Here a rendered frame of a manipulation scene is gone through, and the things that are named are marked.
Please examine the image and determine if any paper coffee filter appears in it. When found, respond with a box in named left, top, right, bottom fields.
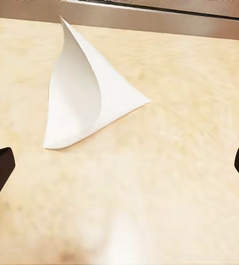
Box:
left=43, top=17, right=150, bottom=149

